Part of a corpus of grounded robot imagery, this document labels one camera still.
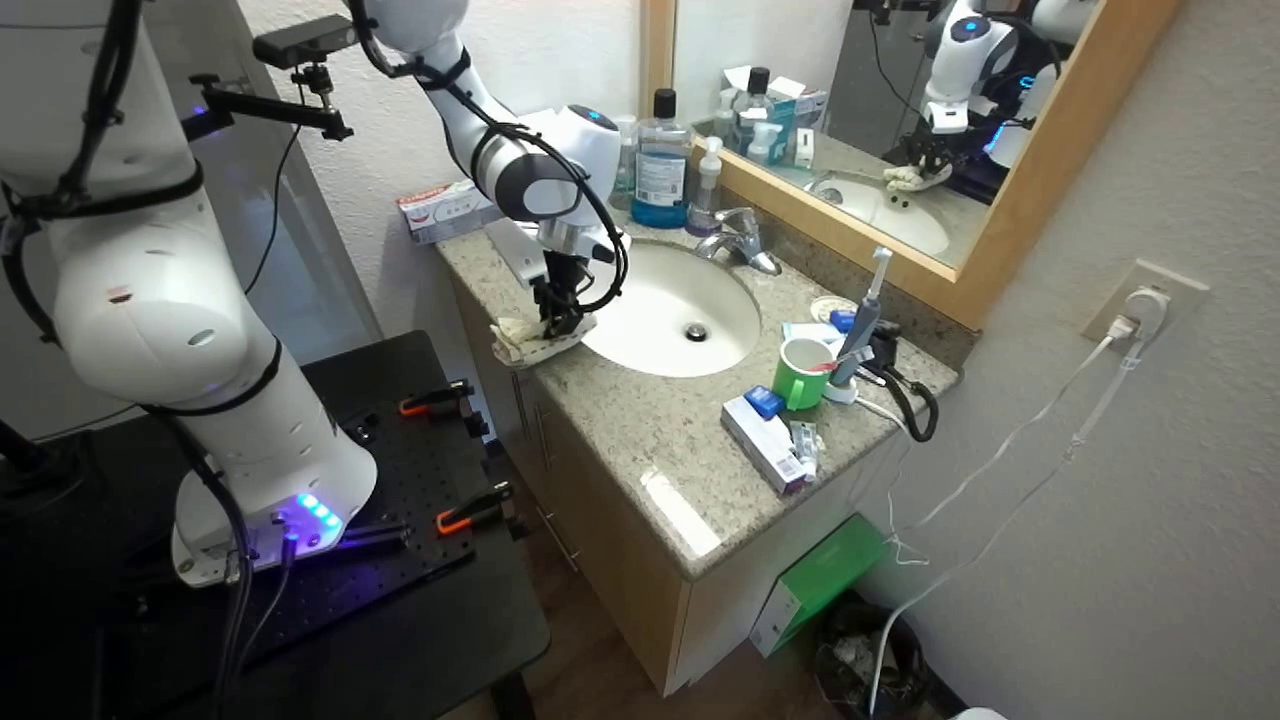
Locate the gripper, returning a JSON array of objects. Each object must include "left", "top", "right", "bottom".
[{"left": 532, "top": 251, "right": 593, "bottom": 338}]

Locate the white cloth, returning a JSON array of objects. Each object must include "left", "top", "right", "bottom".
[{"left": 489, "top": 312, "right": 600, "bottom": 370}]

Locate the white oval sink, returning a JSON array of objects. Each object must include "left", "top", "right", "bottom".
[{"left": 579, "top": 240, "right": 764, "bottom": 380}]

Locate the toothpaste box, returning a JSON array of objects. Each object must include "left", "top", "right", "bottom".
[{"left": 395, "top": 179, "right": 502, "bottom": 246}]

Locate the clear plastic bottle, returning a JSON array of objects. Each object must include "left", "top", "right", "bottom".
[{"left": 609, "top": 114, "right": 641, "bottom": 212}]

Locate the orange and black clamp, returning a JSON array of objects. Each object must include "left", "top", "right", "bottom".
[
  {"left": 397, "top": 378, "right": 492, "bottom": 440},
  {"left": 435, "top": 480, "right": 532, "bottom": 542}
]

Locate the blue mouthwash bottle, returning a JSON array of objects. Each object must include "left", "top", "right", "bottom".
[{"left": 630, "top": 88, "right": 694, "bottom": 230}]

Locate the white pump soap bottle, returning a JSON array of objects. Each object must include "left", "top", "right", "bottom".
[{"left": 685, "top": 136, "right": 726, "bottom": 239}]

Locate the chrome tap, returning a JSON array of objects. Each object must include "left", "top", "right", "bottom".
[{"left": 694, "top": 206, "right": 784, "bottom": 277}]

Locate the white and purple box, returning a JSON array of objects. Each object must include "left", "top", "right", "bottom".
[{"left": 719, "top": 395, "right": 810, "bottom": 498}]

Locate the green mug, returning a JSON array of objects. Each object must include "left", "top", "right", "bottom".
[{"left": 771, "top": 336, "right": 838, "bottom": 412}]

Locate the white and blue packet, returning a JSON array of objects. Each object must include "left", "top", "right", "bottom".
[{"left": 779, "top": 320, "right": 847, "bottom": 352}]

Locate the silver foil packet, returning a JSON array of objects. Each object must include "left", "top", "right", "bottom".
[{"left": 789, "top": 420, "right": 824, "bottom": 482}]

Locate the electric toothbrush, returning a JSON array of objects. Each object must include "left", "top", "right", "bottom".
[{"left": 824, "top": 246, "right": 895, "bottom": 405}]

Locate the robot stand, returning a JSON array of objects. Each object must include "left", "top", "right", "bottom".
[{"left": 0, "top": 330, "right": 552, "bottom": 720}]

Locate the green and white box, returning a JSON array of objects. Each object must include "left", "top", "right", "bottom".
[{"left": 747, "top": 513, "right": 890, "bottom": 659}]

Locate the wood framed mirror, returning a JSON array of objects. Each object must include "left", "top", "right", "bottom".
[{"left": 640, "top": 0, "right": 1188, "bottom": 332}]

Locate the black trash bin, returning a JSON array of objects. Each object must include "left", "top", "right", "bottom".
[{"left": 811, "top": 597, "right": 932, "bottom": 720}]

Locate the white plug adapter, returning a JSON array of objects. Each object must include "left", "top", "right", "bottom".
[{"left": 1104, "top": 287, "right": 1172, "bottom": 342}]

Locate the black cable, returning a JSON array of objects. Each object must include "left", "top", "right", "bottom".
[
  {"left": 168, "top": 430, "right": 301, "bottom": 720},
  {"left": 243, "top": 118, "right": 307, "bottom": 297}
]

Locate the black charger with cable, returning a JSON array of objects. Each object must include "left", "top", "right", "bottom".
[{"left": 862, "top": 319, "right": 942, "bottom": 444}]

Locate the camera on mount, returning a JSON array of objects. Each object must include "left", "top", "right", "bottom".
[{"left": 184, "top": 14, "right": 362, "bottom": 143}]

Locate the white cable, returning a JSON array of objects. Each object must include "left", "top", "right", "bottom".
[{"left": 855, "top": 333, "right": 1151, "bottom": 717}]

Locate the wall socket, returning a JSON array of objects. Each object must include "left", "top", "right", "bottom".
[{"left": 1081, "top": 258, "right": 1212, "bottom": 347}]

